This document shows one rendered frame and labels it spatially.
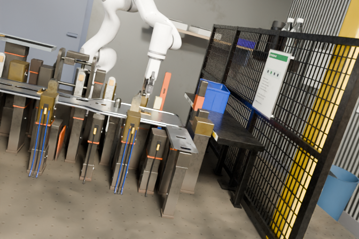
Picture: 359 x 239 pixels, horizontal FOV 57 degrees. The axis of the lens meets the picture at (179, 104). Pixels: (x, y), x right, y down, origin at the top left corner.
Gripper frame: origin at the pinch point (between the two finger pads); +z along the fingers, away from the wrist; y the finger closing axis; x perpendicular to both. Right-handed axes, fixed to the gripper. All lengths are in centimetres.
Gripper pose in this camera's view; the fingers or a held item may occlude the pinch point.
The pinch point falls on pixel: (148, 89)
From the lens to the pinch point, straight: 160.2
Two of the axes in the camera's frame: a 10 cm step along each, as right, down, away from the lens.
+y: 1.5, 2.6, -9.5
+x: 9.6, 2.1, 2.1
